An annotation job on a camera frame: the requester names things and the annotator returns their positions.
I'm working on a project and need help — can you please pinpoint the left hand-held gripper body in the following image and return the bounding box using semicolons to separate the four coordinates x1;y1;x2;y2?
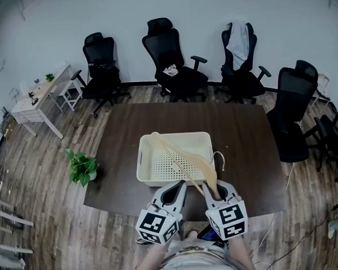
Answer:
134;198;187;247

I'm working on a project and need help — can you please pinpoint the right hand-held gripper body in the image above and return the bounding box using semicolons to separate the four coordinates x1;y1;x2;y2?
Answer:
204;197;250;242

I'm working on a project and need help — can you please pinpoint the cream perforated plastic container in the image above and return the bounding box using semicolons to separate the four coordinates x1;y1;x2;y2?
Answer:
134;130;217;189

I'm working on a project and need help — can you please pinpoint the wooden clothes hanger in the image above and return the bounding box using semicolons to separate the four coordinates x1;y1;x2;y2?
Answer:
150;127;229;203

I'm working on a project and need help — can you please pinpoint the person's left forearm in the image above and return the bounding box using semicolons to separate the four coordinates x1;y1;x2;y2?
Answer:
133;240;173;270

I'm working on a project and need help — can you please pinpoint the person's right forearm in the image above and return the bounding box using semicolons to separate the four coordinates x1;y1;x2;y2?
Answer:
227;236;256;270

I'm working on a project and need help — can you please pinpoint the phone with blue screen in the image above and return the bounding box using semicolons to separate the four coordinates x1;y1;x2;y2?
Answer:
196;224;218;242

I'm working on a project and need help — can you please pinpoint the person's light printed shirt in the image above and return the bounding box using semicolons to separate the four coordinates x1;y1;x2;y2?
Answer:
146;235;231;270

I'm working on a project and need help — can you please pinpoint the green potted plant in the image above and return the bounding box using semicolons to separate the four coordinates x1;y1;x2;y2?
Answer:
63;146;101;189

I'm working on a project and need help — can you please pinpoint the black mesh office chair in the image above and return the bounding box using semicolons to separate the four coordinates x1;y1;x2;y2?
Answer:
263;59;323;165
68;30;134;120
210;20;274;107
302;113;338;186
141;15;210;105

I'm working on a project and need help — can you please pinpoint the pink crumpled item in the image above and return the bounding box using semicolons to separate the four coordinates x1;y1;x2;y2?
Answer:
162;63;180;77

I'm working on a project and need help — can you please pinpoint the white stool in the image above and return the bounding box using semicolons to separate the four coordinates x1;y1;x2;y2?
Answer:
50;78;85;113

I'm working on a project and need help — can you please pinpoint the grey garment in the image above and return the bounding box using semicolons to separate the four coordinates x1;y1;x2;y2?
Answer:
224;21;253;72

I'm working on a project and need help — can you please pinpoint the white side desk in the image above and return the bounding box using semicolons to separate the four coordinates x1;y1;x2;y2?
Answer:
8;64;76;142

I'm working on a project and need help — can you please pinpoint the small dark figurine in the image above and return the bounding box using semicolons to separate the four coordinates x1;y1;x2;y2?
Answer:
27;91;39;107

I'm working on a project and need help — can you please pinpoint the white cable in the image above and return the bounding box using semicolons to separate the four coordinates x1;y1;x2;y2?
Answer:
247;211;282;258

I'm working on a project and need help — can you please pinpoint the black cable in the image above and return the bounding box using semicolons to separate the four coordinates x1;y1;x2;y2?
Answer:
276;202;338;254

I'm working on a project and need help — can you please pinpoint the white wire rack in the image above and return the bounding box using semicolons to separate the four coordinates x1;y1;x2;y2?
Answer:
309;72;332;108

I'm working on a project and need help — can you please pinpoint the white frame rack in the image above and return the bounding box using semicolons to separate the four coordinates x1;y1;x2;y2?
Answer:
0;191;37;270

